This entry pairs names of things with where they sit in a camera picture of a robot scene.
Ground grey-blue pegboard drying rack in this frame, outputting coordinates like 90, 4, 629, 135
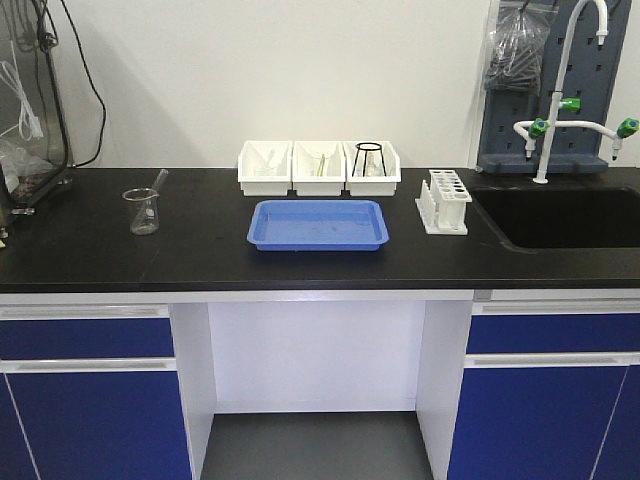
477, 1, 632, 175

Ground clear plastic bag of pegs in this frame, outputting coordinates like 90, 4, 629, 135
484, 1, 559, 95

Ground blue left cabinet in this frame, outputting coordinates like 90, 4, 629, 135
1, 308, 195, 479

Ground middle white storage bin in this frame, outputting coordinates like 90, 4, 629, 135
292, 141, 346, 197

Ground black power cable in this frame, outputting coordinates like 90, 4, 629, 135
59, 0, 107, 169

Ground glass beaker in middle bin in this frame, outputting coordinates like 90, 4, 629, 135
310, 153, 331, 177

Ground yellow plastic spatula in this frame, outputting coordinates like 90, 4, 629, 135
316, 154, 326, 176

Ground black sink basin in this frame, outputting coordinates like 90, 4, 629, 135
472, 187, 639, 250

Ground metal-framed glass equipment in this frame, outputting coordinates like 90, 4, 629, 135
1, 1, 72, 219

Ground blue plastic tray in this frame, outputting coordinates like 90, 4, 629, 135
247, 200, 389, 251

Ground glass beaker on counter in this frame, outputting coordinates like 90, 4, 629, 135
122, 188, 159, 236

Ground black wire tripod stand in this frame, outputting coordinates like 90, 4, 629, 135
351, 142, 388, 177

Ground left white storage bin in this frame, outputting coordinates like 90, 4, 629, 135
237, 140, 293, 196

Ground glass flask under tripod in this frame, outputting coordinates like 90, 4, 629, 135
362, 151, 383, 177

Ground white test tube rack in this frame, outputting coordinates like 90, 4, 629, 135
415, 169, 472, 235

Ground blue cabinet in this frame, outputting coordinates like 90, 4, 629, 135
447, 306, 639, 479
1, 308, 195, 479

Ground blue right cabinet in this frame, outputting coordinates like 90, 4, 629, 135
447, 306, 639, 479

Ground white storage bin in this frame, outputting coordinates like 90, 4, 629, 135
341, 140, 401, 196
292, 141, 346, 197
237, 140, 293, 196

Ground right white storage bin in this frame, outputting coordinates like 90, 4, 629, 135
341, 140, 401, 196

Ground white gooseneck lab faucet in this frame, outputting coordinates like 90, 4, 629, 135
513, 0, 639, 184

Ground glassware in left bin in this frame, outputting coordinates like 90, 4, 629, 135
253, 149, 282, 176

